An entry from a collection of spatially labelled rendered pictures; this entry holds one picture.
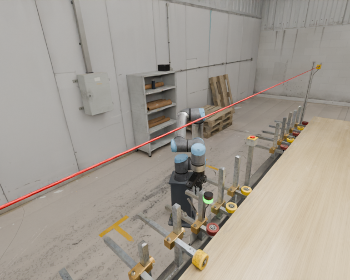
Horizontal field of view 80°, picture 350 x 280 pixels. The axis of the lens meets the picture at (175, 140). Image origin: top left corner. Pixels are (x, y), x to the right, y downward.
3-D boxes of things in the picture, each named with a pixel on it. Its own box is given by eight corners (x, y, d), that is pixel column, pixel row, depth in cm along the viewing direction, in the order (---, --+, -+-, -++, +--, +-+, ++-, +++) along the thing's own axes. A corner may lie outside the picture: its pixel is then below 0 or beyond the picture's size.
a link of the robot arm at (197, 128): (190, 164, 241) (189, 105, 197) (205, 164, 239) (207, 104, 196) (189, 173, 228) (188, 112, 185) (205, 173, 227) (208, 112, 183)
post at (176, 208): (174, 264, 133) (171, 205, 114) (178, 260, 135) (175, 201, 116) (179, 268, 131) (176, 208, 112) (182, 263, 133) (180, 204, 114)
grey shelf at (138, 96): (135, 151, 438) (125, 74, 376) (164, 137, 500) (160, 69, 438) (150, 157, 411) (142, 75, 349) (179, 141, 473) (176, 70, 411)
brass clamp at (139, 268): (128, 278, 103) (126, 271, 101) (148, 259, 112) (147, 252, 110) (135, 286, 99) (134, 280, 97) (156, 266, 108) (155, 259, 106)
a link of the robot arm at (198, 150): (205, 142, 136) (206, 149, 127) (205, 159, 141) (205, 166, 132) (190, 142, 137) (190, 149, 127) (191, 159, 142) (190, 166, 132)
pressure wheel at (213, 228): (203, 240, 136) (204, 227, 131) (210, 233, 141) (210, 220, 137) (214, 247, 131) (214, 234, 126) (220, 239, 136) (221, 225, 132)
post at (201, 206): (198, 244, 152) (198, 191, 133) (200, 241, 155) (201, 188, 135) (201, 247, 150) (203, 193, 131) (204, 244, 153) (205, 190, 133)
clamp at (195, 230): (190, 231, 140) (190, 225, 138) (201, 219, 149) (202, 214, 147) (197, 235, 137) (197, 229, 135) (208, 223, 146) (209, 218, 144)
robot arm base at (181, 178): (171, 181, 231) (171, 173, 227) (175, 171, 248) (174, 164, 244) (189, 182, 228) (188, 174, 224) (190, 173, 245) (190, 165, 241)
